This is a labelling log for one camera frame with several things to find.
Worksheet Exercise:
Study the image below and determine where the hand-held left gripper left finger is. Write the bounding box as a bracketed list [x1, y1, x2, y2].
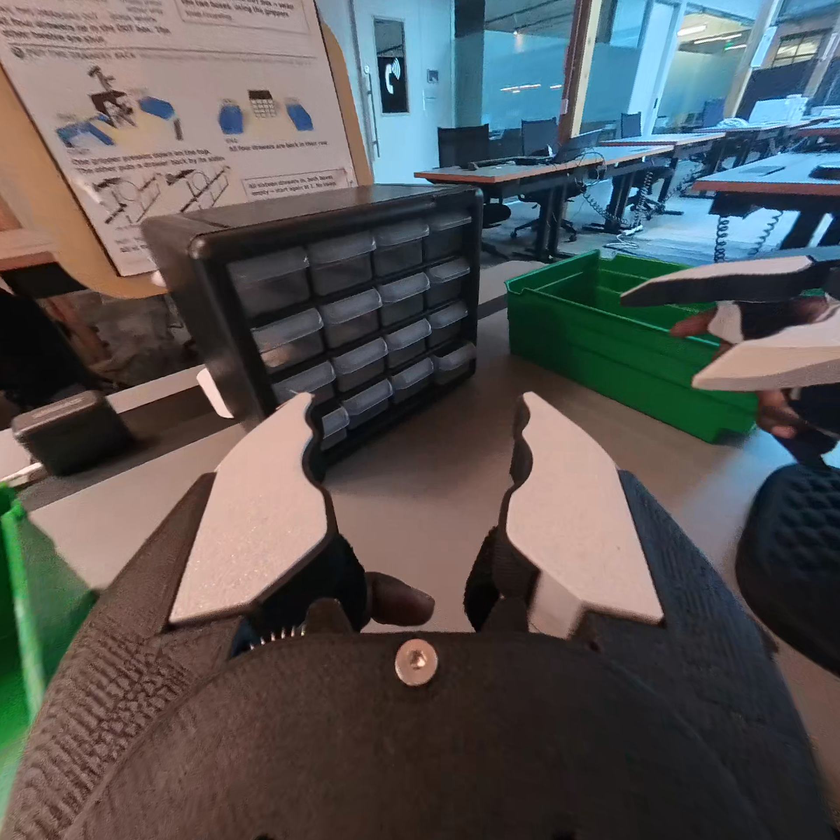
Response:
[168, 391, 341, 627]

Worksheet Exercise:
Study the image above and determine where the black drawer cabinet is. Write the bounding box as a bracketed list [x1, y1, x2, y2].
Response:
[141, 184, 485, 483]

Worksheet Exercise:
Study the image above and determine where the white door with phone sign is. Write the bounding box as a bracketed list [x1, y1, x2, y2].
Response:
[364, 13, 414, 161]

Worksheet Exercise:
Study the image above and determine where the black laptop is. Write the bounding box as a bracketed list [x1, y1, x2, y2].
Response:
[550, 128, 605, 165]

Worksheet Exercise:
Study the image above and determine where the black textured chair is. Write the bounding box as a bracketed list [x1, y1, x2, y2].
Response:
[735, 465, 840, 678]

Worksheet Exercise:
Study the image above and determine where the green plastic bin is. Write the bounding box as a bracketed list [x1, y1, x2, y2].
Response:
[0, 482, 99, 762]
[504, 249, 761, 445]

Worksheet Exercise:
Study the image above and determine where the person's left hand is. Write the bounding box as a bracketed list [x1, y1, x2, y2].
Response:
[367, 571, 435, 627]

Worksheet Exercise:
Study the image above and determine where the group of clear drawers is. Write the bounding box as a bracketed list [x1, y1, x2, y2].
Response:
[226, 210, 478, 454]

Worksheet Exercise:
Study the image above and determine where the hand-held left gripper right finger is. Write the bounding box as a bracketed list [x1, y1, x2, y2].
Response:
[500, 391, 666, 640]

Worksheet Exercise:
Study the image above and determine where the wood edged office desk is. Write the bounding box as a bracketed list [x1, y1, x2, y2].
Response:
[692, 152, 840, 250]
[600, 128, 729, 148]
[413, 141, 677, 263]

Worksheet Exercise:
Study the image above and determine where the black office chair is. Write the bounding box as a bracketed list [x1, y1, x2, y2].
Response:
[436, 123, 513, 227]

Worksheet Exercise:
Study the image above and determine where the black box device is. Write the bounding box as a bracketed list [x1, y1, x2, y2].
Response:
[12, 390, 137, 478]

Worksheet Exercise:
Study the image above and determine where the wooden poster board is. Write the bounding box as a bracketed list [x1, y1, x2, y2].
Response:
[0, 0, 376, 299]

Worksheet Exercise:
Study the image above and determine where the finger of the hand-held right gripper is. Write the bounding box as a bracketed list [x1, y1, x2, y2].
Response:
[620, 255, 831, 309]
[692, 305, 840, 392]

